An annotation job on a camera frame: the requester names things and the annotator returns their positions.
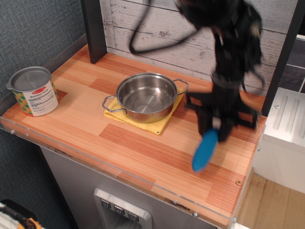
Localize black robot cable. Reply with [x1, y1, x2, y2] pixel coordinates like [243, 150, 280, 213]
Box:
[129, 0, 203, 54]

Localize white toy sink unit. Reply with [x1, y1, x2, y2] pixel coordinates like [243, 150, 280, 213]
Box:
[252, 35, 305, 193]

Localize silver dispenser button panel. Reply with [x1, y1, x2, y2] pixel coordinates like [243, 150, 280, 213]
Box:
[94, 188, 153, 229]

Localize grey toy fridge cabinet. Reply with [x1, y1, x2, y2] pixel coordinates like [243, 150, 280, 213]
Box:
[41, 147, 214, 229]

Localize blue handled metal fork spatula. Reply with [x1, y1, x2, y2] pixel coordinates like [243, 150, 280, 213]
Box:
[192, 117, 221, 173]

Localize stainless steel pot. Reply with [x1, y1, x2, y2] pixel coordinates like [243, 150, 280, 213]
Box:
[102, 73, 189, 124]

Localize orange sponge piece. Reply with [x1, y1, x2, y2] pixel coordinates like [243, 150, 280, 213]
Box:
[17, 218, 43, 229]

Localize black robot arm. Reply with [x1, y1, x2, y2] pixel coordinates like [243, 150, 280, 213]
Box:
[176, 0, 262, 142]

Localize white frame bottom left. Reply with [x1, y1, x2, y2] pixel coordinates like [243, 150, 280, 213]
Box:
[0, 201, 19, 229]

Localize clear acrylic edge guard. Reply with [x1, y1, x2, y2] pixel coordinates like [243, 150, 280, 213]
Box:
[1, 114, 266, 229]

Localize toy food can container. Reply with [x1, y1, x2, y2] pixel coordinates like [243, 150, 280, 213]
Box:
[6, 66, 59, 117]

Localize yellow folded cloth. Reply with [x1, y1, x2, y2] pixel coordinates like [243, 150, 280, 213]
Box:
[103, 93, 184, 135]

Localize dark right shelf post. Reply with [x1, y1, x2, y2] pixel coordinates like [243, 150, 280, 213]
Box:
[261, 0, 305, 116]

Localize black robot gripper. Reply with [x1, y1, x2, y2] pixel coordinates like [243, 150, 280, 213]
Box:
[185, 73, 258, 142]

